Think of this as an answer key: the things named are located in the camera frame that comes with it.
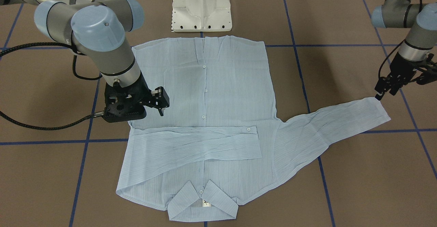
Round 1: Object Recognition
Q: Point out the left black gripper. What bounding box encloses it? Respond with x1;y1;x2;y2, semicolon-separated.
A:
375;52;417;101

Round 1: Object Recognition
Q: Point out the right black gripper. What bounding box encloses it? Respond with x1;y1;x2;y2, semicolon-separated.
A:
131;73;170;116

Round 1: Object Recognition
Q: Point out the light blue button shirt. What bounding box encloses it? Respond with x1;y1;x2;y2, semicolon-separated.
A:
116;36;390;222

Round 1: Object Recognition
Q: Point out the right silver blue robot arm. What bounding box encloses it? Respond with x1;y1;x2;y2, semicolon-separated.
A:
1;0;170;120

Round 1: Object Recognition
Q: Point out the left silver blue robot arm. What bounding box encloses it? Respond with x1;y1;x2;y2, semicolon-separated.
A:
371;0;437;100

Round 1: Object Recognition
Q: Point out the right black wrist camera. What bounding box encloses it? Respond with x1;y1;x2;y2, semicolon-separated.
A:
102;83;146;123

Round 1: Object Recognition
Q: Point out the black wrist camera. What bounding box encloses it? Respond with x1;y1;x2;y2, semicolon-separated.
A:
102;83;146;123
412;60;437;85

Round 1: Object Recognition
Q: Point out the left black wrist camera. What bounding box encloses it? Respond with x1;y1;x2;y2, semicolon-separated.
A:
412;60;437;85

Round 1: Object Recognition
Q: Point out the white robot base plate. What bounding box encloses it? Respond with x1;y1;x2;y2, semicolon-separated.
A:
171;0;233;32

